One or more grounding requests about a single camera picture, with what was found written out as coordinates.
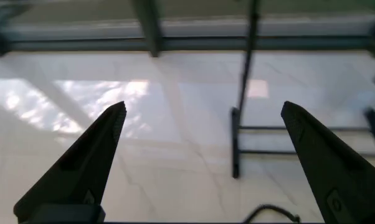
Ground black cable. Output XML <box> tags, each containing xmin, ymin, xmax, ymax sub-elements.
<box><xmin>242</xmin><ymin>204</ymin><xmax>301</xmax><ymax>224</ymax></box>

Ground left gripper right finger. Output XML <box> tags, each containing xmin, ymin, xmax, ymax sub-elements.
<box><xmin>280</xmin><ymin>101</ymin><xmax>375</xmax><ymax>224</ymax></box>

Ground window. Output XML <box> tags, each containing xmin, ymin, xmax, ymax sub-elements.
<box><xmin>0</xmin><ymin>0</ymin><xmax>375</xmax><ymax>58</ymax></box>

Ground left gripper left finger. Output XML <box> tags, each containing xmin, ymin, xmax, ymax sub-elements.
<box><xmin>13</xmin><ymin>101</ymin><xmax>127</xmax><ymax>223</ymax></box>

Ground black clothes rack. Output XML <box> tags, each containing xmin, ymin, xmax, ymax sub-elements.
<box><xmin>230</xmin><ymin>0</ymin><xmax>375</xmax><ymax>180</ymax></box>

